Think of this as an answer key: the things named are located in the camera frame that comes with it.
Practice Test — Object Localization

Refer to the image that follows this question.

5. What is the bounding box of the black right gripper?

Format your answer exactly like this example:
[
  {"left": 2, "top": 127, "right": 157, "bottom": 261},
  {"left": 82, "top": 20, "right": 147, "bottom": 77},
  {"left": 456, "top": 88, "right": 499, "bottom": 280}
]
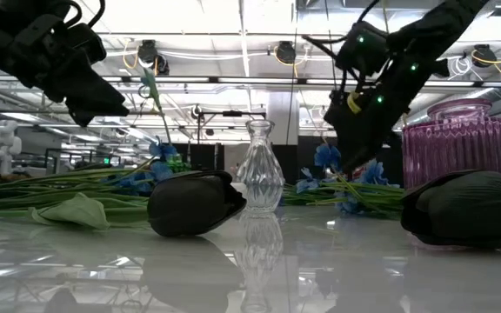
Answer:
[{"left": 324, "top": 82, "right": 411, "bottom": 174}]

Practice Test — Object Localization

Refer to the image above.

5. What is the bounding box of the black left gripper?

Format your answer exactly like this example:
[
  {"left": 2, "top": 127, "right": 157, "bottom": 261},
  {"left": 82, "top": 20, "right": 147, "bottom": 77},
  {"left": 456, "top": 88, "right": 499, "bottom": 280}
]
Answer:
[{"left": 15, "top": 15, "right": 130, "bottom": 128}]

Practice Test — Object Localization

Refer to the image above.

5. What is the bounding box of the white tulip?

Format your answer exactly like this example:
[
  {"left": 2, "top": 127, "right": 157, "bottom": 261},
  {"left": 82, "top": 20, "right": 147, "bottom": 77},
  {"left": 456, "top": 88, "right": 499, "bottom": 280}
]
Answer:
[{"left": 143, "top": 67, "right": 174, "bottom": 147}]

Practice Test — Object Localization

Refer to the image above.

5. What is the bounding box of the black tulip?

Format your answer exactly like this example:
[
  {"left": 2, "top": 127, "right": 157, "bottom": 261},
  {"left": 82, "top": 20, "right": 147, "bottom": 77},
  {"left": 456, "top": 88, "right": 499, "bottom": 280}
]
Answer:
[
  {"left": 399, "top": 168, "right": 501, "bottom": 252},
  {"left": 0, "top": 169, "right": 248, "bottom": 238}
]

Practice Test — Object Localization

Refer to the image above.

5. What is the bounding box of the purple ribbed glass vase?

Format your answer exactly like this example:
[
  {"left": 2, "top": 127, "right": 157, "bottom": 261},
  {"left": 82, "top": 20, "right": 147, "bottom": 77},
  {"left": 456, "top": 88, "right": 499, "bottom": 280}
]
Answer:
[{"left": 401, "top": 97, "right": 501, "bottom": 191}]

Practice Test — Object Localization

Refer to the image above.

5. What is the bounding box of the clear glass vase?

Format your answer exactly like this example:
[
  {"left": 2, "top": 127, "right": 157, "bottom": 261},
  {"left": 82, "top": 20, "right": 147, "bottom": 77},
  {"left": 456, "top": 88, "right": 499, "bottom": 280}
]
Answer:
[{"left": 236, "top": 119, "right": 286, "bottom": 215}]

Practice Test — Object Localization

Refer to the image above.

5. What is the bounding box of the black partition panel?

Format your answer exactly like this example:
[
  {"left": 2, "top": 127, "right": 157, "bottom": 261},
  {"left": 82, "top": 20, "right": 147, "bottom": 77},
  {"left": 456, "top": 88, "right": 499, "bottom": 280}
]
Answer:
[
  {"left": 374, "top": 145, "right": 404, "bottom": 188},
  {"left": 271, "top": 135, "right": 352, "bottom": 183},
  {"left": 189, "top": 143, "right": 226, "bottom": 171}
]

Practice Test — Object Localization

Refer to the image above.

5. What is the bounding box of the black ceiling-mounted device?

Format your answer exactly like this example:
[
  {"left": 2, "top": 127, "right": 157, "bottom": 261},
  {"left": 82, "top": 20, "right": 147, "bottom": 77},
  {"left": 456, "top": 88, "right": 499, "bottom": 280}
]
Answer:
[
  {"left": 136, "top": 38, "right": 171, "bottom": 77},
  {"left": 274, "top": 40, "right": 297, "bottom": 66},
  {"left": 471, "top": 43, "right": 498, "bottom": 70}
]

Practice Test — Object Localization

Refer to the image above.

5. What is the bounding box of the white robot figure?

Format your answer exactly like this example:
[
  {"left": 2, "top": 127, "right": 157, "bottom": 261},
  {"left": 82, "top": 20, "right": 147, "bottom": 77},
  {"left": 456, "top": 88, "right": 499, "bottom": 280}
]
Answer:
[{"left": 0, "top": 119, "right": 23, "bottom": 176}]

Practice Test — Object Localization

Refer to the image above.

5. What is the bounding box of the yellow cable connector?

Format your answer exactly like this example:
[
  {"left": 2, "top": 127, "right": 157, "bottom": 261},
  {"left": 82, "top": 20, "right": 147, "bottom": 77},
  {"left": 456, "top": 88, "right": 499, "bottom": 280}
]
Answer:
[{"left": 346, "top": 90, "right": 364, "bottom": 115}]

